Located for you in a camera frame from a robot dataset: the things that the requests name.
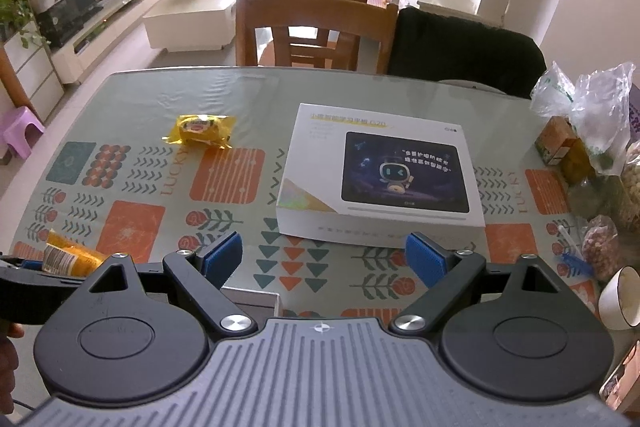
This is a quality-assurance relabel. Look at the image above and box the orange snack packet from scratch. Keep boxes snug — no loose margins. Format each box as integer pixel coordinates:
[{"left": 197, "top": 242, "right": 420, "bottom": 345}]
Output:
[{"left": 42, "top": 230, "right": 106, "bottom": 277}]

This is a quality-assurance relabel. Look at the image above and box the yellow snack packet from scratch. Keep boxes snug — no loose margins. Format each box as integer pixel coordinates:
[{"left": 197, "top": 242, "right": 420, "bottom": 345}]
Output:
[{"left": 163, "top": 114, "right": 236, "bottom": 150}]

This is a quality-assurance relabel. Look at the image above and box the open white cardboard box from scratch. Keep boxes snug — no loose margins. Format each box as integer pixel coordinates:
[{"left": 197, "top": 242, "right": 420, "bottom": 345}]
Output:
[{"left": 221, "top": 286, "right": 282, "bottom": 317}]

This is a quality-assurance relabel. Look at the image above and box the white tablet product box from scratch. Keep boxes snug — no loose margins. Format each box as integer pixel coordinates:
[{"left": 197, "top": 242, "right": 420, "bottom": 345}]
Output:
[{"left": 276, "top": 104, "right": 485, "bottom": 249}]

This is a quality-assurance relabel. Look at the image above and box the blue white small brush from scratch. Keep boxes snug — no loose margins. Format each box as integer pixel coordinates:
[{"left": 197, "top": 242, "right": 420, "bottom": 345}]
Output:
[{"left": 558, "top": 225, "right": 594, "bottom": 277}]

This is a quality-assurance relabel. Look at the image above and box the bag of nuts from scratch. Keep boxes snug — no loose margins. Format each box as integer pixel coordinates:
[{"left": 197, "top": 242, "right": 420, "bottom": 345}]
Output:
[{"left": 582, "top": 215, "right": 624, "bottom": 283}]

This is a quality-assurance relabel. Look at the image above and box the purple plastic stool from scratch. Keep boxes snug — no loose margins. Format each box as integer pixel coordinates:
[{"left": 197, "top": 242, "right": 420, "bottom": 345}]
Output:
[{"left": 1, "top": 106, "right": 46, "bottom": 159}]

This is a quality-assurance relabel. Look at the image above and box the orange green carton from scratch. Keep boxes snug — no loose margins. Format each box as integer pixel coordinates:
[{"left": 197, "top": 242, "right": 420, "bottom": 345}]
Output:
[{"left": 535, "top": 116, "right": 577, "bottom": 166}]

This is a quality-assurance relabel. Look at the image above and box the clear plastic bag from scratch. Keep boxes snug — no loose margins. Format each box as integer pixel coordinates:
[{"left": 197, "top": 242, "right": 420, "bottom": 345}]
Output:
[{"left": 530, "top": 62, "right": 636, "bottom": 176}]

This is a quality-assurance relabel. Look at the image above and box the black chair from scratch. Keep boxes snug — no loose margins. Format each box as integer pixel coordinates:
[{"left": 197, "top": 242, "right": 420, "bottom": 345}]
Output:
[{"left": 387, "top": 6, "right": 547, "bottom": 98}]

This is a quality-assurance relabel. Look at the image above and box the white tv cabinet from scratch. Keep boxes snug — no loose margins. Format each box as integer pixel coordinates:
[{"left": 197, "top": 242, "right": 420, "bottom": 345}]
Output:
[{"left": 51, "top": 0, "right": 162, "bottom": 84}]

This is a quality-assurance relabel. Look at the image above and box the white coffee table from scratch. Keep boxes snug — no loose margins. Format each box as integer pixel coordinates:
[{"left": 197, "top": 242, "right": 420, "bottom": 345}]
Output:
[{"left": 143, "top": 0, "right": 235, "bottom": 52}]

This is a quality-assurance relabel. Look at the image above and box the wooden chair near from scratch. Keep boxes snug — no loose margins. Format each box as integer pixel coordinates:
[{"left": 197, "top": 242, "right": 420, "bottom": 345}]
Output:
[{"left": 235, "top": 0, "right": 398, "bottom": 75}]

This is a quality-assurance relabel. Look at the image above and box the green potted plant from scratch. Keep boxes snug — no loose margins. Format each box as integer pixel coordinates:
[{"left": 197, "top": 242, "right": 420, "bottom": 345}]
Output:
[{"left": 0, "top": 0, "right": 47, "bottom": 49}]

